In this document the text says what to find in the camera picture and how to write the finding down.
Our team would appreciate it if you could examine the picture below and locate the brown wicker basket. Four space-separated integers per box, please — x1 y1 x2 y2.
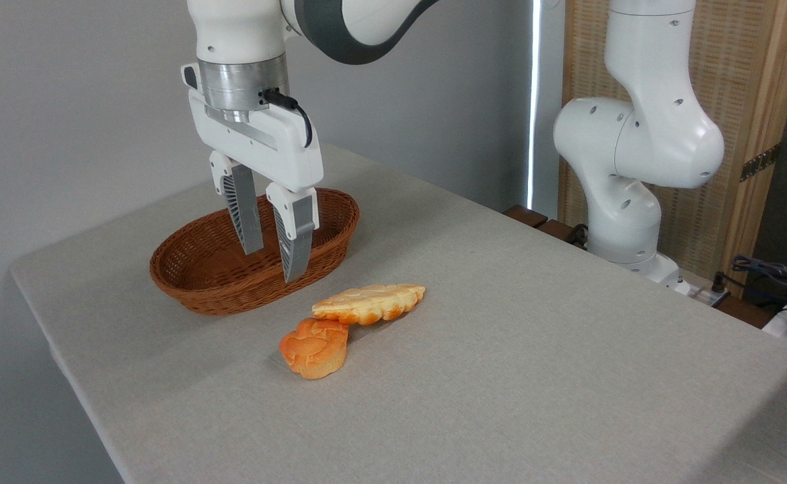
149 188 361 317

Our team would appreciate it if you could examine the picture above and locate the orange muffin-shaped bread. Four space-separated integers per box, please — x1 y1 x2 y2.
279 318 350 380

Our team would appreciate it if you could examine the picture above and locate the metal screen hinge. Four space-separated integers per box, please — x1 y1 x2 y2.
740 143 782 183

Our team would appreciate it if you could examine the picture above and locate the leaf-shaped bread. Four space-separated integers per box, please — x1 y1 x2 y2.
311 284 426 327

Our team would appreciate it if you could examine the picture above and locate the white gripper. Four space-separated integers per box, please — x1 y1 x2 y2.
181 63 325 284

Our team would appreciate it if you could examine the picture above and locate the rattan wooden folding screen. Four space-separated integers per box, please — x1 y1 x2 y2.
558 0 787 298

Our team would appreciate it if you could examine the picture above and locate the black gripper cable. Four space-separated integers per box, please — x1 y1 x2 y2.
260 88 314 149

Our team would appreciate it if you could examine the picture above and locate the grey linen tablecloth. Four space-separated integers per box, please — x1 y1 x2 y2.
9 141 787 484

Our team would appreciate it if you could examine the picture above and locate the black cable bundle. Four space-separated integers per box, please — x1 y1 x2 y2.
711 254 787 317

